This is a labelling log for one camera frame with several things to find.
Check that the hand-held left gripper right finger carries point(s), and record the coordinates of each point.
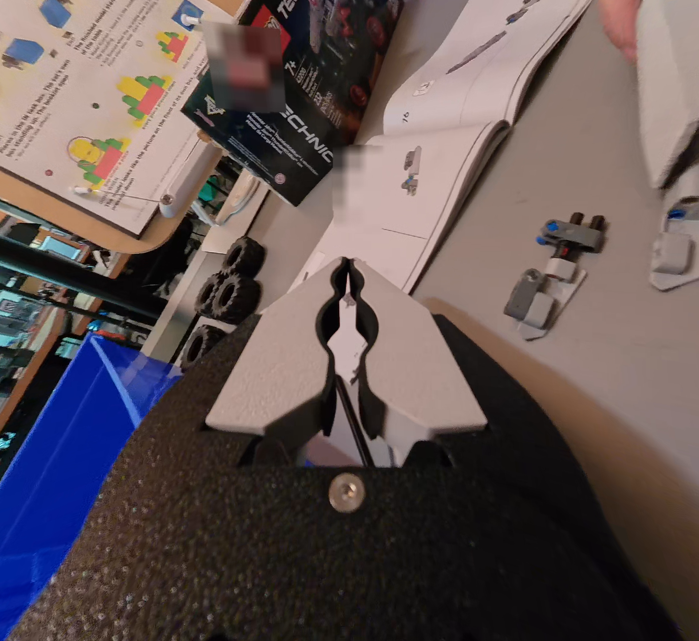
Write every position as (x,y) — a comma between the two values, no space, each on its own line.
(420,368)

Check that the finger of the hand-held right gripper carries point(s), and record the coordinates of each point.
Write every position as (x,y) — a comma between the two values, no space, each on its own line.
(671,78)

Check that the black toy set box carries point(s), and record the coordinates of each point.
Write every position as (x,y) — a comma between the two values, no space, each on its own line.
(338,24)

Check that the brick picture poster board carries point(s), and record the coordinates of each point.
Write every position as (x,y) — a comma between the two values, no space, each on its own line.
(82,51)

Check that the white board bracket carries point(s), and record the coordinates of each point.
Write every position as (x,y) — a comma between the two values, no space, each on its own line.
(185,182)

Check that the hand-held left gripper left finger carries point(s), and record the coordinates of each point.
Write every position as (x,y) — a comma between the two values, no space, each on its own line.
(273,368)

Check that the open instruction booklet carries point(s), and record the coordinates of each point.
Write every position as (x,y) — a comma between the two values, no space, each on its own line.
(480,95)

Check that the grey brick assembly black pins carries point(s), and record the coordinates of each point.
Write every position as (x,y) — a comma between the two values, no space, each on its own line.
(573,239)

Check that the blue plastic bin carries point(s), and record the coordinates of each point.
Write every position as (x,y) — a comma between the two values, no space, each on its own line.
(54,461)

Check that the white plastic device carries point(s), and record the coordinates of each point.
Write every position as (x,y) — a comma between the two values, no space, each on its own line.
(240,198)

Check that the black toy tire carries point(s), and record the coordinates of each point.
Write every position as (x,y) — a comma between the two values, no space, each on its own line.
(243,256)
(202,346)
(205,294)
(237,297)

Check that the grey desk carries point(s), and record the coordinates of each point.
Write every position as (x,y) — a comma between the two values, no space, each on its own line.
(546,379)

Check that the black metal rail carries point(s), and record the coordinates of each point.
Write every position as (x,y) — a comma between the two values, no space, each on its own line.
(54,264)

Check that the wooden shelf unit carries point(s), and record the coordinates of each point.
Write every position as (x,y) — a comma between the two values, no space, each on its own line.
(33,335)

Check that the grey brick panel assembly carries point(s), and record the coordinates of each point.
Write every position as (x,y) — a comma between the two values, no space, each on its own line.
(671,259)

